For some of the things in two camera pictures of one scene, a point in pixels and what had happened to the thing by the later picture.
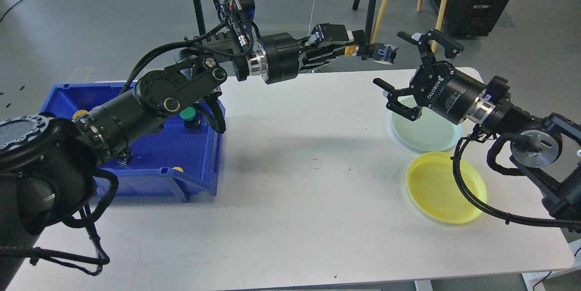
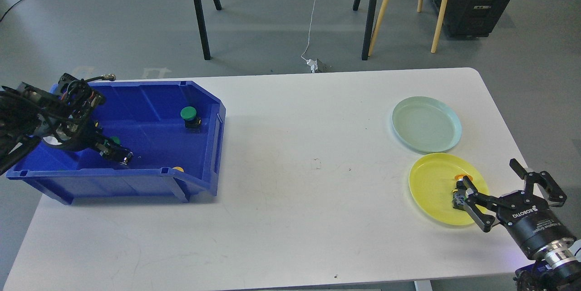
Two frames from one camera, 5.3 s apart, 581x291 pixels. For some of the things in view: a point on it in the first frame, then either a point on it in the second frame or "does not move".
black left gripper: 282,50 → 81,134
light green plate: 430,132 does not move
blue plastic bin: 179,156 does not move
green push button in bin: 192,123 does not move
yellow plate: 436,192 does not move
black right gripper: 438,85 → 527,218
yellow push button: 389,52 → 459,194
